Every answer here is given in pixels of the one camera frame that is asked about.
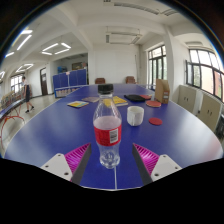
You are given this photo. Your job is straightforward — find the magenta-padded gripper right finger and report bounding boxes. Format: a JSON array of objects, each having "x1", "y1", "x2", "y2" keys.
[{"x1": 131, "y1": 143, "x2": 183, "y2": 186}]

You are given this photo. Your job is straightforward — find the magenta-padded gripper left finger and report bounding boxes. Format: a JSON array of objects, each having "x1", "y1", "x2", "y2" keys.
[{"x1": 40, "y1": 143, "x2": 92, "y2": 185}]

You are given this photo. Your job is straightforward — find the clear red-labelled drink bottle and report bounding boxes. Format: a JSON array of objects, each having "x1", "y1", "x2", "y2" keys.
[{"x1": 92, "y1": 83, "x2": 123, "y2": 170}]

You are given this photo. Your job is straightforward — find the flat round red coaster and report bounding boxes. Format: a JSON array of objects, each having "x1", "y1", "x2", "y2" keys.
[{"x1": 148, "y1": 116, "x2": 163, "y2": 126}]

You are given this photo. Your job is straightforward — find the white mug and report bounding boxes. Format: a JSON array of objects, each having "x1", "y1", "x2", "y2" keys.
[{"x1": 126, "y1": 105, "x2": 145, "y2": 127}]

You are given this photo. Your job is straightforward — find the small colourful book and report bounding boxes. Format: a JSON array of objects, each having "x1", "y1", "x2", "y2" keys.
[{"x1": 66, "y1": 100, "x2": 90, "y2": 109}]

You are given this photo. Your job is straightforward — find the beige cabinet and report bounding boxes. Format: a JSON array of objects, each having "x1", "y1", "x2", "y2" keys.
[
  {"x1": 177, "y1": 84, "x2": 204, "y2": 116},
  {"x1": 198, "y1": 94, "x2": 224, "y2": 133}
]

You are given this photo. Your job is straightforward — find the black pouch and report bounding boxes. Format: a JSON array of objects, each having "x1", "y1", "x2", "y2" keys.
[{"x1": 123, "y1": 94, "x2": 146, "y2": 103}]

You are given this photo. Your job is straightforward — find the brown cardboard file box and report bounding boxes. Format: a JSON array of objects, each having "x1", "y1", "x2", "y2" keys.
[{"x1": 154, "y1": 78, "x2": 171, "y2": 105}]

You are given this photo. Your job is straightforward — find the yellow book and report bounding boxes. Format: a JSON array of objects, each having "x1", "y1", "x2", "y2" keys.
[{"x1": 103, "y1": 95, "x2": 129, "y2": 108}]

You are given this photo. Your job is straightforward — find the person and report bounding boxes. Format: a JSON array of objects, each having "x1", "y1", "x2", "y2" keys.
[{"x1": 21, "y1": 76, "x2": 35, "y2": 114}]

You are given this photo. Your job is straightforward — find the dark door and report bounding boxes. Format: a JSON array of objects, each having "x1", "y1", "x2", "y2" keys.
[{"x1": 39, "y1": 67, "x2": 49, "y2": 97}]

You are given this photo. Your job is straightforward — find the folded blue tables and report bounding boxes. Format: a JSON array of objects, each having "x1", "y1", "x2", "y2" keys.
[{"x1": 52, "y1": 68, "x2": 88, "y2": 99}]

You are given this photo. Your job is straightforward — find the narrow dark-framed window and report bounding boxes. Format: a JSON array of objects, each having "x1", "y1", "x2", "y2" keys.
[{"x1": 147, "y1": 44, "x2": 168, "y2": 90}]

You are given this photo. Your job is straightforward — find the wide dark-framed window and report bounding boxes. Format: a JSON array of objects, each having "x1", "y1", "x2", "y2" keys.
[{"x1": 185, "y1": 48, "x2": 224, "y2": 103}]

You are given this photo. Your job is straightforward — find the ceiling lights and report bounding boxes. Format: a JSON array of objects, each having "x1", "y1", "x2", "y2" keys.
[{"x1": 0, "y1": 29, "x2": 72, "y2": 79}]

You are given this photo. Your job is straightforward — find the ceiling air conditioner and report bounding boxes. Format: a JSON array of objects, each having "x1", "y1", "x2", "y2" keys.
[{"x1": 105, "y1": 31, "x2": 143, "y2": 46}]

